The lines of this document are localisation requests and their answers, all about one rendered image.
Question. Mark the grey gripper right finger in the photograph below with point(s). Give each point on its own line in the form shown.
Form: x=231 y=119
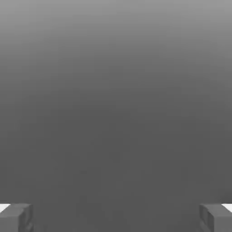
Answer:
x=217 y=217

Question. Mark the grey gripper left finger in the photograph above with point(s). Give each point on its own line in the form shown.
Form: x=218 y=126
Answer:
x=14 y=217

